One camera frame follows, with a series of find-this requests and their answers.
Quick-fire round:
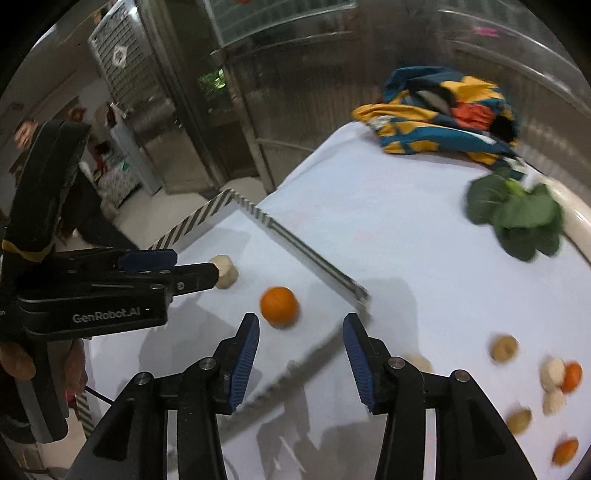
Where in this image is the large orange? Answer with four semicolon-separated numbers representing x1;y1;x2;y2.
259;286;300;328

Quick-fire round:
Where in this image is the beige cake piece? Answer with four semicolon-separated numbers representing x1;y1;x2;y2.
543;388;566;416
540;356;566;392

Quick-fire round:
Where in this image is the small orange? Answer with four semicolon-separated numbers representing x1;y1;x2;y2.
552;438;579;467

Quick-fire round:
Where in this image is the brown longan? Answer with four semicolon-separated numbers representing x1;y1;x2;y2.
506;408;533;436
404;354;434;373
490;335;519;364

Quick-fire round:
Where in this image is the person hand on gripper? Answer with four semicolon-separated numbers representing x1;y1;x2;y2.
64;339;88;395

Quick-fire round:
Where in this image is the striped white tray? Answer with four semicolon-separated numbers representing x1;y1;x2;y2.
75;187;373;480

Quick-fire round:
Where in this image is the white tablecloth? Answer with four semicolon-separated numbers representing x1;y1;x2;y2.
221;120;591;480

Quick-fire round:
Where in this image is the orange near cakes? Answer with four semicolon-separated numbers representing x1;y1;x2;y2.
560;362;583;394

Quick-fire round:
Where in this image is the green leafy vegetable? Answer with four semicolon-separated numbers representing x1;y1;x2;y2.
465;168;564;262

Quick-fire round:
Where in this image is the white daikon radish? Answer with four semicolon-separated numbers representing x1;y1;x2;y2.
538;176;591;262

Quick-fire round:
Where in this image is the colourful patterned cloth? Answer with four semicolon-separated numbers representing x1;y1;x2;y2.
352;66;525;180

